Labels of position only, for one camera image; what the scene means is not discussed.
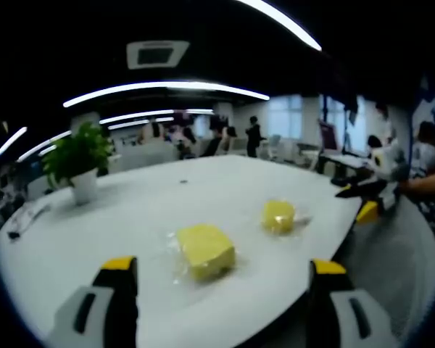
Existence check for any ceiling light strip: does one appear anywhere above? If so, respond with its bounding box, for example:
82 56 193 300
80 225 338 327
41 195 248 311
237 0 323 51
62 80 271 109

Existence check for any green potted plant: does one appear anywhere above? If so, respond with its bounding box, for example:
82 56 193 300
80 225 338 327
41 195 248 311
41 121 114 204

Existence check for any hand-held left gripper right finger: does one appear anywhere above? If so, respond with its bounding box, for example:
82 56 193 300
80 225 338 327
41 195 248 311
306 258 399 348

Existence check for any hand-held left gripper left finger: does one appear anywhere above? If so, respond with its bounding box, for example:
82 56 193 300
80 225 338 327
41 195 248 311
46 255 138 348

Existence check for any large yellow silicone block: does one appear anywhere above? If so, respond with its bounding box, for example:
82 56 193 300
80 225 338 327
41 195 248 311
176 223 237 283

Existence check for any ceiling air conditioner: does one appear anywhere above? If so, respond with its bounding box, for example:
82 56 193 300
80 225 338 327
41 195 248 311
125 39 190 70

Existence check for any small yellow silicone block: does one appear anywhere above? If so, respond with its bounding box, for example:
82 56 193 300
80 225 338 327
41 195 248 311
260 199 297 236

